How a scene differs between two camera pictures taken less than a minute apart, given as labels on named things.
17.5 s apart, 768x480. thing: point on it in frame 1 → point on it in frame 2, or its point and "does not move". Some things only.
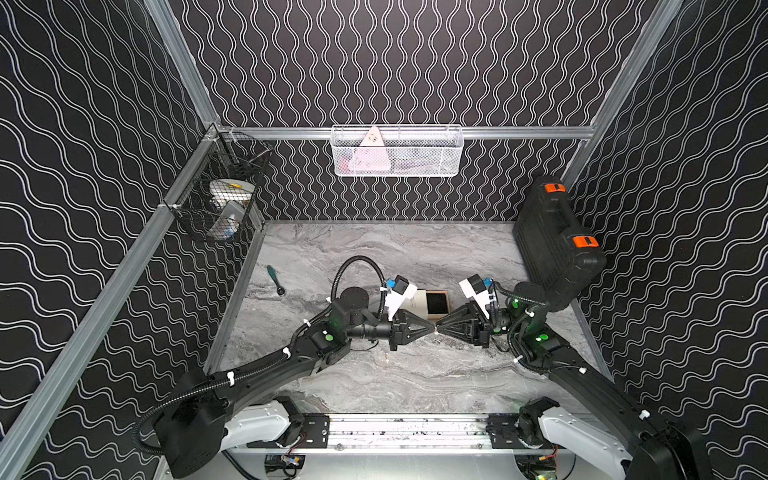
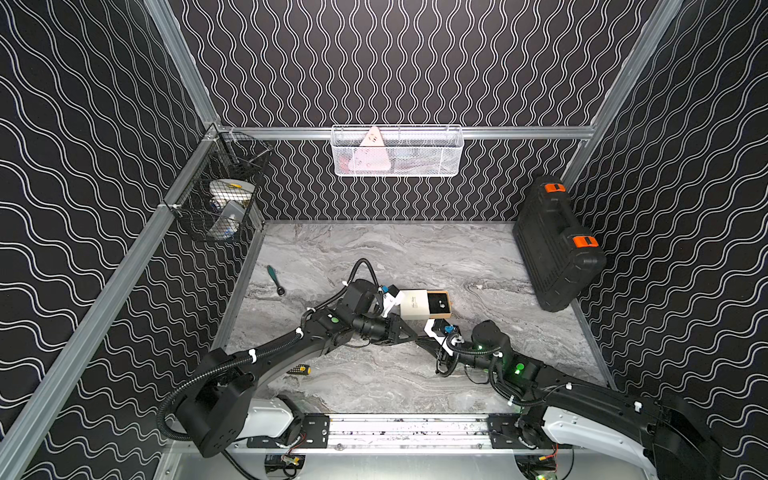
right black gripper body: x=482 y=331 → x=444 y=357
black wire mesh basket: x=218 y=202 does not move
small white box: x=438 y=304 does not move
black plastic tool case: x=560 y=256 does not move
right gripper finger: x=457 y=334 → x=430 y=344
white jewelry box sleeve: x=418 y=304 does not move
